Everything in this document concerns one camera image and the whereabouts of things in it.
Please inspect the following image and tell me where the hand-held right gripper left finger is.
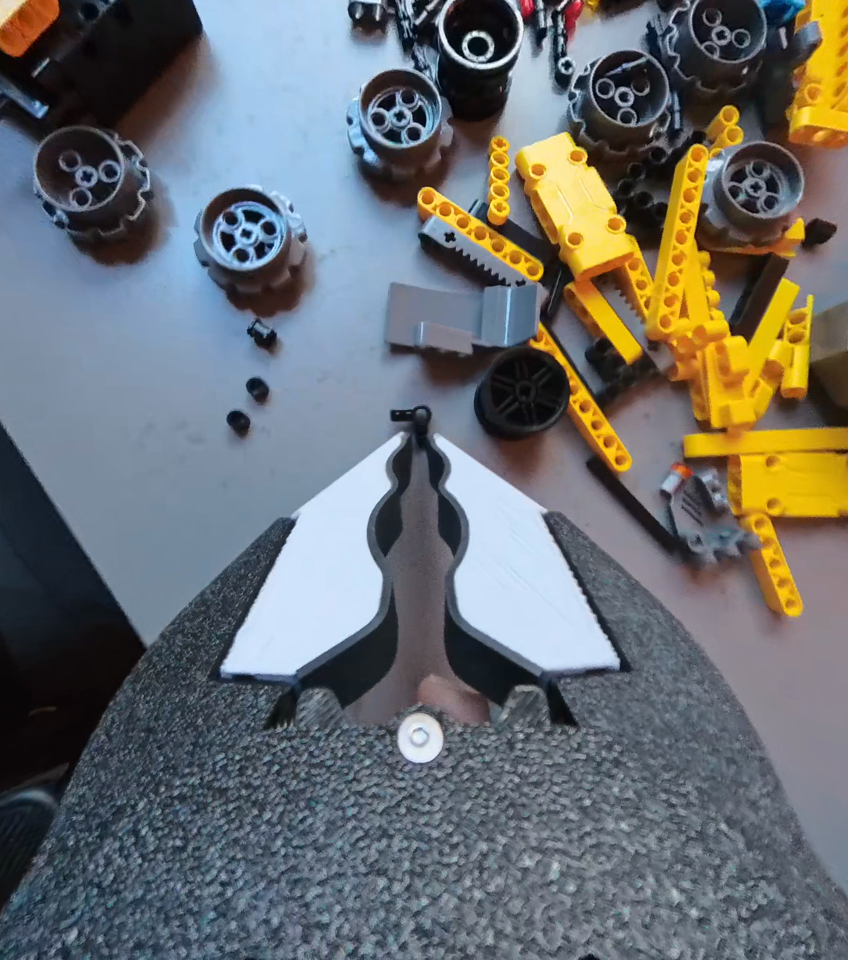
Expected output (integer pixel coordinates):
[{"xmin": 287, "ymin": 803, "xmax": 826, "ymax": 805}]
[{"xmin": 218, "ymin": 432, "xmax": 413, "ymax": 702}]

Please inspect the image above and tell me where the person's right hand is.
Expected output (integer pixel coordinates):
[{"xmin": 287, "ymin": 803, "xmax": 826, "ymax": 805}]
[{"xmin": 415, "ymin": 673, "xmax": 492, "ymax": 727}]

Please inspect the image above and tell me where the grey desk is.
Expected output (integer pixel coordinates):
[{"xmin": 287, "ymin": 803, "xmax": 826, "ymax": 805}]
[{"xmin": 0, "ymin": 0, "xmax": 848, "ymax": 954}]

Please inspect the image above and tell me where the black connector pin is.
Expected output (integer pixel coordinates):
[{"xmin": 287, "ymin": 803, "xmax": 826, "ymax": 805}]
[{"xmin": 389, "ymin": 405, "xmax": 434, "ymax": 453}]

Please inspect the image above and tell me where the yellow long frame beam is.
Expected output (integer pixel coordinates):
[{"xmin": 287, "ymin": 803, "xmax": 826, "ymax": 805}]
[{"xmin": 787, "ymin": 0, "xmax": 848, "ymax": 147}]

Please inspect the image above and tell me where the partly built yellow vehicle model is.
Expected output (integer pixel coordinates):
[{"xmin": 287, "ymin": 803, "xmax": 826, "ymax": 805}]
[{"xmin": 0, "ymin": 0, "xmax": 205, "ymax": 144}]

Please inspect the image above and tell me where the pile of small building pieces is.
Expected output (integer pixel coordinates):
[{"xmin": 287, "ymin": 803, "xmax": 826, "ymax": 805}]
[{"xmin": 347, "ymin": 0, "xmax": 605, "ymax": 85}]

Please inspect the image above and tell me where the blue brick separator tool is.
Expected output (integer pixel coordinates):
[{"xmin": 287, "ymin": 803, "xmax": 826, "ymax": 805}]
[{"xmin": 757, "ymin": 0, "xmax": 818, "ymax": 31}]

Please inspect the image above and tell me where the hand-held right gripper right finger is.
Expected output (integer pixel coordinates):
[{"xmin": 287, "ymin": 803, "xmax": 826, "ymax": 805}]
[{"xmin": 430, "ymin": 432, "xmax": 623, "ymax": 706}]

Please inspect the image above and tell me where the grey ramp piece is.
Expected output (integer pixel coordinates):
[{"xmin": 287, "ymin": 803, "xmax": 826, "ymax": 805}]
[{"xmin": 385, "ymin": 281, "xmax": 547, "ymax": 355}]

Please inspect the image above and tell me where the small grey part cluster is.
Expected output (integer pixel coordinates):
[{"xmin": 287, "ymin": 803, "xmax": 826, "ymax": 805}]
[{"xmin": 658, "ymin": 461, "xmax": 764, "ymax": 565}]

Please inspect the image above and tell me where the heap of yellow beams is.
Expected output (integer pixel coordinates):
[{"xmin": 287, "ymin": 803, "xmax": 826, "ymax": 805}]
[{"xmin": 416, "ymin": 105, "xmax": 848, "ymax": 620}]

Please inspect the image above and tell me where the grey toothed rack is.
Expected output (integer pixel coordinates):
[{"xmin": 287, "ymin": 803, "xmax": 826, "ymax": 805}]
[{"xmin": 418, "ymin": 216, "xmax": 537, "ymax": 290}]

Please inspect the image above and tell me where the black wheel rim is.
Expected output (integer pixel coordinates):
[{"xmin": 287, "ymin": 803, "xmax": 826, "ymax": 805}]
[
  {"xmin": 435, "ymin": 0, "xmax": 527, "ymax": 115},
  {"xmin": 473, "ymin": 345, "xmax": 572, "ymax": 441}
]

